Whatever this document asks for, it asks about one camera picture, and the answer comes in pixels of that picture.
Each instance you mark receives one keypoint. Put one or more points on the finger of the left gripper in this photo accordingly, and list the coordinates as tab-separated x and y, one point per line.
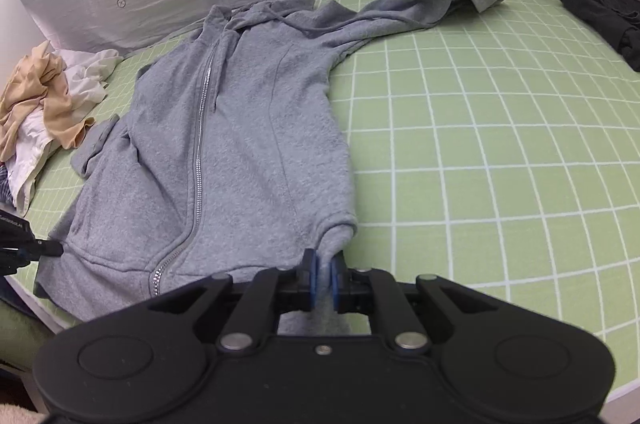
19	246

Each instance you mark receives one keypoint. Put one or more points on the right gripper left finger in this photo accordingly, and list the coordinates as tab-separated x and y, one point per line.
260	302

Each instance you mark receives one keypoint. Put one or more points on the black garment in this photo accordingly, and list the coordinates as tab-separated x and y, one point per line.
616	21

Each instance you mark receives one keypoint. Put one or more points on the green grid bed sheet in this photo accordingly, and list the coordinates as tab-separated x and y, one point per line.
501	151

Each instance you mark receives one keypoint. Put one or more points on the white garment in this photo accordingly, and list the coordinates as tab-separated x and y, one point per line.
86	74

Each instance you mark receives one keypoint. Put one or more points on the beige garment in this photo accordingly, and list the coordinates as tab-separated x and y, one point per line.
38	81

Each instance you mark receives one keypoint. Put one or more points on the grey zip hoodie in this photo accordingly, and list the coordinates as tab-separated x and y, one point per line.
228	160

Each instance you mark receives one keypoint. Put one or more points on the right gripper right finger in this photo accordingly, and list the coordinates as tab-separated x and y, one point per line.
376	294

